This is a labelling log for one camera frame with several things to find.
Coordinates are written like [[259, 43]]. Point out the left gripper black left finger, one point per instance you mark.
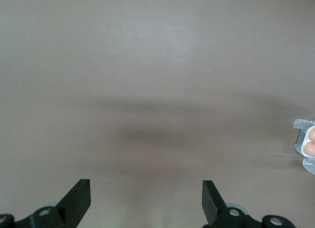
[[73, 205]]

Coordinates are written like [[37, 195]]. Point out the brown egg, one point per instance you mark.
[[310, 148], [312, 135]]

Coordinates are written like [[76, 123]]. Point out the clear plastic egg box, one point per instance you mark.
[[308, 165]]

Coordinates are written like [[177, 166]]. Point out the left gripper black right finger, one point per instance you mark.
[[212, 208]]

